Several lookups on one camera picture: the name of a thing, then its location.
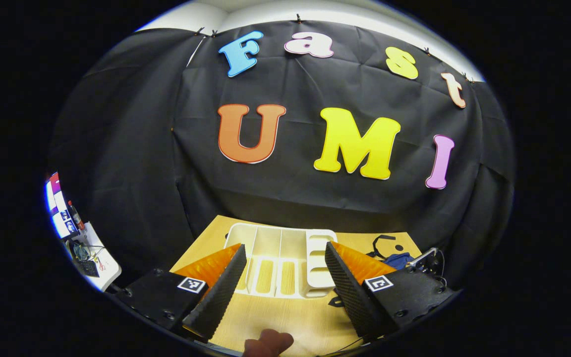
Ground black keyboard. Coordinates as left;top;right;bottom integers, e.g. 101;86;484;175
77;259;100;278

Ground cream plastic bookshelf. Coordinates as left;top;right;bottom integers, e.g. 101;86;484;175
223;223;339;299

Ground red bottle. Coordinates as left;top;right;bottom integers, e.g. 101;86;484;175
67;200;85;231

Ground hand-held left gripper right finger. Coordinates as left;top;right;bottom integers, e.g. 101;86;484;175
325;241;456;341

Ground white desk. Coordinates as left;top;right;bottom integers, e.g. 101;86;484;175
65;221;122;292

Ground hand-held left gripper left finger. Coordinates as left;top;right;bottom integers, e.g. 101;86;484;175
115;243;248;343

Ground computer monitor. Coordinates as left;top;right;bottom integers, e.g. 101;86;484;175
44;172;80;239

